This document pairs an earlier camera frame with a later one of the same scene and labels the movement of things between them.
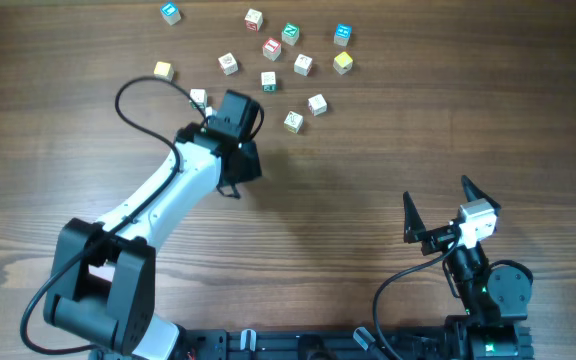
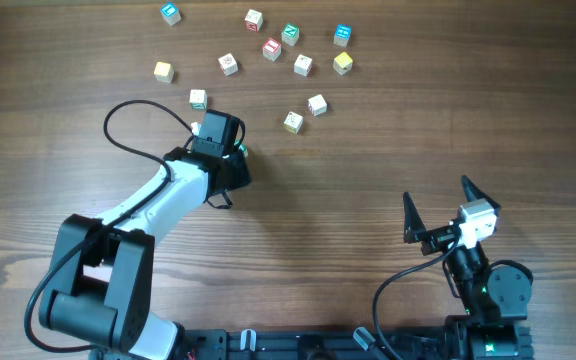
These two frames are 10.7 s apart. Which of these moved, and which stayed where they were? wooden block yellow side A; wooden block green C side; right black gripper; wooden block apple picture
Moved: wooden block green C side
Stayed: wooden block apple picture; right black gripper; wooden block yellow side A
